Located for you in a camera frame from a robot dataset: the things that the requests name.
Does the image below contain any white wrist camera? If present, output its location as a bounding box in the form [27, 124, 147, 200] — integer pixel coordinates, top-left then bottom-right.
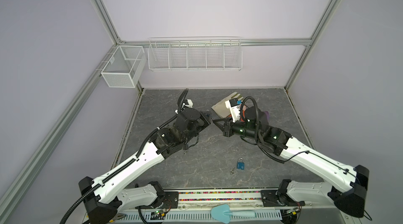
[182, 99, 193, 108]
[225, 98, 242, 123]

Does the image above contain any teal trowel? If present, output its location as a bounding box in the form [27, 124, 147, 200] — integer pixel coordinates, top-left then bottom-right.
[211, 204, 256, 224]

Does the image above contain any white wire shelf basket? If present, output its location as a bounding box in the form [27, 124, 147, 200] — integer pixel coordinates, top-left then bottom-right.
[148, 37, 243, 71]

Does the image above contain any white mesh box basket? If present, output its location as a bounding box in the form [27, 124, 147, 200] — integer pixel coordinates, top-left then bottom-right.
[101, 45, 147, 88]

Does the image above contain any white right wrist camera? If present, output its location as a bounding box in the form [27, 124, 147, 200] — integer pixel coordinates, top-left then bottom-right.
[225, 98, 242, 123]

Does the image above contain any large blue padlock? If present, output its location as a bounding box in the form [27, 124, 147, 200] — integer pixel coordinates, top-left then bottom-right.
[236, 158, 245, 170]

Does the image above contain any cream work glove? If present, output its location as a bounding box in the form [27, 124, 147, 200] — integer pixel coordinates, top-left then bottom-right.
[212, 92, 243, 118]

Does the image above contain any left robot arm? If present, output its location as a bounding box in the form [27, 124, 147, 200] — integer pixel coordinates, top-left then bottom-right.
[60, 89, 211, 224]

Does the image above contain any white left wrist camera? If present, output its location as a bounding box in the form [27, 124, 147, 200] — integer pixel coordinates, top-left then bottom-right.
[182, 99, 193, 108]

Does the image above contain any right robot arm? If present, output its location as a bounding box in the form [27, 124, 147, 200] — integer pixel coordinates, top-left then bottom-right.
[213, 96, 372, 220]

